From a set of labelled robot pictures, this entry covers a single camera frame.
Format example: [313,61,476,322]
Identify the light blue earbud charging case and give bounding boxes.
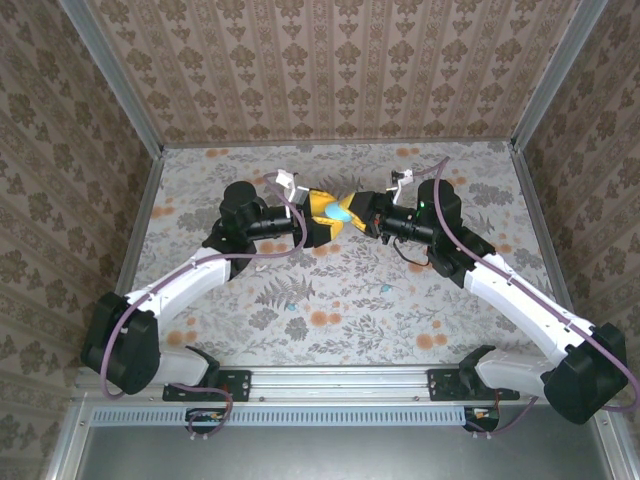
[319,199,351,224]

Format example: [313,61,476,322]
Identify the thin aluminium edge strip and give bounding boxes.
[162,141,516,150]

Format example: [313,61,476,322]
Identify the floral patterned table cover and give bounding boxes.
[112,141,576,369]

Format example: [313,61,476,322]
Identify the grey sheet metal panel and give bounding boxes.
[74,425,614,480]

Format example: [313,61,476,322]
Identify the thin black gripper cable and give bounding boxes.
[387,237,432,267]

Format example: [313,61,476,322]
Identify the aluminium table edge rail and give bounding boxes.
[509,142,574,321]
[115,149,164,297]

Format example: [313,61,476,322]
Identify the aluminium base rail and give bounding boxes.
[72,365,614,404]

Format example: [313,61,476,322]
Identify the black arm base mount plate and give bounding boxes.
[427,368,520,402]
[162,368,252,403]

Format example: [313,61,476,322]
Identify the grey slotted cable duct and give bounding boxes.
[89,405,467,427]

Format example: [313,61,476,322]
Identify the black connector with coloured wires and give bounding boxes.
[463,406,501,432]
[185,407,227,434]

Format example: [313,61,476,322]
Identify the aluminium frame post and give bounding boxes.
[510,0,610,151]
[57,0,165,160]

